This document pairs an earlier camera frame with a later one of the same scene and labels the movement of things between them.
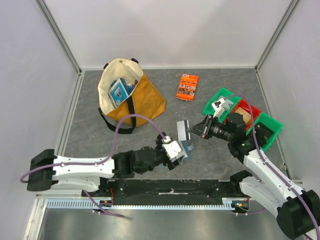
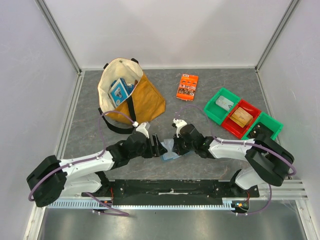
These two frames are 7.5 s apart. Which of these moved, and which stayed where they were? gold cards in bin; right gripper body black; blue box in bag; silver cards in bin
Moved: right gripper body black
Stayed: gold cards in bin; silver cards in bin; blue box in bag
